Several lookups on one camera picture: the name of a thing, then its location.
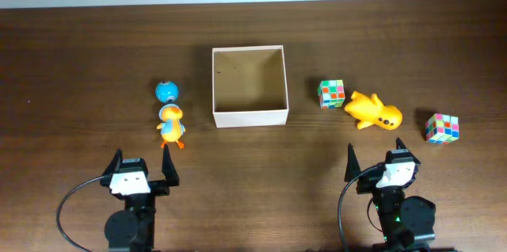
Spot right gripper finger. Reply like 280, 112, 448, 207
344, 143, 361, 182
395, 138, 414, 157

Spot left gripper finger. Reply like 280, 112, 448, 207
102, 149, 123, 176
162, 144, 180, 187

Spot rubik cube pastel colours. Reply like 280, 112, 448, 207
425, 113, 459, 144

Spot yellow duck toy blue jacket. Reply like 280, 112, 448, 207
157, 104, 185, 149

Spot rubik cube green orange top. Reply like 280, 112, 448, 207
318, 80, 345, 109

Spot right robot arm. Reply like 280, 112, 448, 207
337, 138, 436, 251

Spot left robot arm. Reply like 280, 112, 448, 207
100, 145, 180, 252

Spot blue ball toy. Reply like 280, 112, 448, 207
155, 81, 179, 104

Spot white cardboard box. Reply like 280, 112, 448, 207
212, 45, 289, 128

